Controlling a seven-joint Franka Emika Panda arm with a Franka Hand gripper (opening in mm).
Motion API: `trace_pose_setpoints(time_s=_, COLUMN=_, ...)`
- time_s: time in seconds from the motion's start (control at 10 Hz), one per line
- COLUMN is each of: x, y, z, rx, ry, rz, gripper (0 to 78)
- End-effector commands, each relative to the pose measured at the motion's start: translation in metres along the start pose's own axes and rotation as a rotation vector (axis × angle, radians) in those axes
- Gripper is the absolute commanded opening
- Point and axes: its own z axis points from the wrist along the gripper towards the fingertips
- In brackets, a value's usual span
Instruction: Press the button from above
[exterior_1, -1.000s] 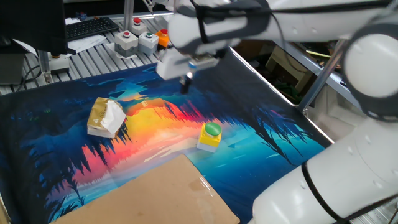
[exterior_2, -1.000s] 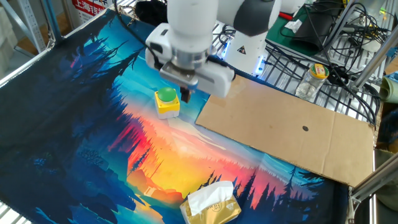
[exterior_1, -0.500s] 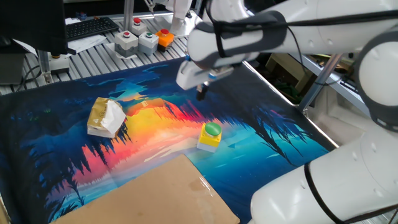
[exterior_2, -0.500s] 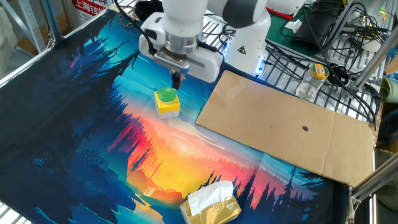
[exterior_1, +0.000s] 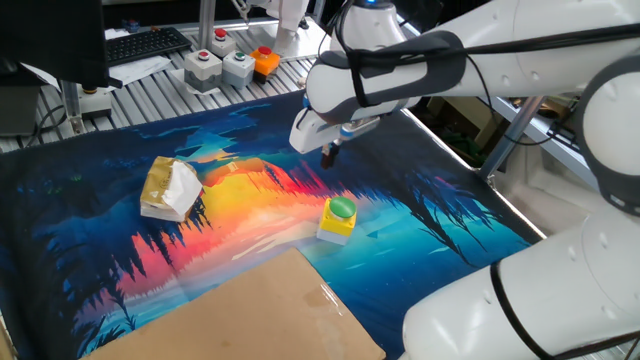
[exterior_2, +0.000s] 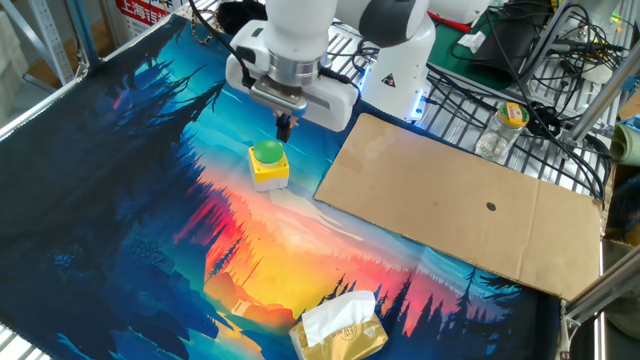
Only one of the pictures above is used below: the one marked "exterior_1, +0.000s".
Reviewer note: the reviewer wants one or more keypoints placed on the white monitor stand base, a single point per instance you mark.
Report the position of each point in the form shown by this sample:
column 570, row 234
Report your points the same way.
column 95, row 102

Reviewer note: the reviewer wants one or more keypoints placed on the grey green-button box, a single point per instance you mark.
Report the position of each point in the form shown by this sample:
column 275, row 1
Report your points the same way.
column 239, row 70

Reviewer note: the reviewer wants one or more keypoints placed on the brown cardboard sheet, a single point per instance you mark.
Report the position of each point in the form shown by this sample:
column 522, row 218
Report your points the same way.
column 250, row 315

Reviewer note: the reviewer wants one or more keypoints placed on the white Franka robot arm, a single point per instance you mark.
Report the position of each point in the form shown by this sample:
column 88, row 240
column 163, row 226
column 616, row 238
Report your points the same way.
column 550, row 300

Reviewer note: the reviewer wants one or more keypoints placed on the slanted aluminium frame post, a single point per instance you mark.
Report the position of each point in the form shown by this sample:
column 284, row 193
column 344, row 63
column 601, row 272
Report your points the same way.
column 510, row 137

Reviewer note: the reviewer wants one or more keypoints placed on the white background robot part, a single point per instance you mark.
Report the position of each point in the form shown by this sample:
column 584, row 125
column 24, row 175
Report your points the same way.
column 287, row 20

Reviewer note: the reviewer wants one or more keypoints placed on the aluminium profile post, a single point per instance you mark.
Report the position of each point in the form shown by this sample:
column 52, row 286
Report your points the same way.
column 206, row 22

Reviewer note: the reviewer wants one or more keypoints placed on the large grey red-button box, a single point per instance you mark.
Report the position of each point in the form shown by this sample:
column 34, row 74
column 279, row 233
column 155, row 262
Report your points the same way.
column 202, row 70

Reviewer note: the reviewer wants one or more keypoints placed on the grey metal case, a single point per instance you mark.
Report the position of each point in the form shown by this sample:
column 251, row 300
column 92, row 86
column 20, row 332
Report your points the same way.
column 17, row 110

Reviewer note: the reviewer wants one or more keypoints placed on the colourful forest sunset cloth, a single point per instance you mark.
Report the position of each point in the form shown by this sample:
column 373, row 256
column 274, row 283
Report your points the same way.
column 75, row 200

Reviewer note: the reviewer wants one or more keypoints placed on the gold tissue pack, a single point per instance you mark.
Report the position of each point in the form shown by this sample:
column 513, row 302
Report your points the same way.
column 167, row 190

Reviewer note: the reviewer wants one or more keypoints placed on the black monitor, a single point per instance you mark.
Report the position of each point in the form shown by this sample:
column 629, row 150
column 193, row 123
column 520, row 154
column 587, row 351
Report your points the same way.
column 50, row 35

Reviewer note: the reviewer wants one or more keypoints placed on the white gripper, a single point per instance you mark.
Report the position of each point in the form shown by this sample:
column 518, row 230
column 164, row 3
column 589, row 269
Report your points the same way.
column 310, row 132

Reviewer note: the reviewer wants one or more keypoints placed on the yellow box green push button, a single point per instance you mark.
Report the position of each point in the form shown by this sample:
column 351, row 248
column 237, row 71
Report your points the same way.
column 338, row 220

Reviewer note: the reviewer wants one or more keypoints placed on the orange red-button box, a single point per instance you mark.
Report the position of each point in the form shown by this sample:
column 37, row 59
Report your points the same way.
column 266, row 62

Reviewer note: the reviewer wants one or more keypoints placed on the white paper sheets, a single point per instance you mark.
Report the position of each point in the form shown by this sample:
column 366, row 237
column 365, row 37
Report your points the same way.
column 142, row 67

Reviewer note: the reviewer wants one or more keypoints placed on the black keyboard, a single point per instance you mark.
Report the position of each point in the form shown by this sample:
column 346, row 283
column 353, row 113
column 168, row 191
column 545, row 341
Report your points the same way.
column 145, row 44

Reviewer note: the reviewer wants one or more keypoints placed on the beige cardboard box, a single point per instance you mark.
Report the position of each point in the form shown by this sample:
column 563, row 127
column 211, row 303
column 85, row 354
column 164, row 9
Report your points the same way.
column 465, row 112

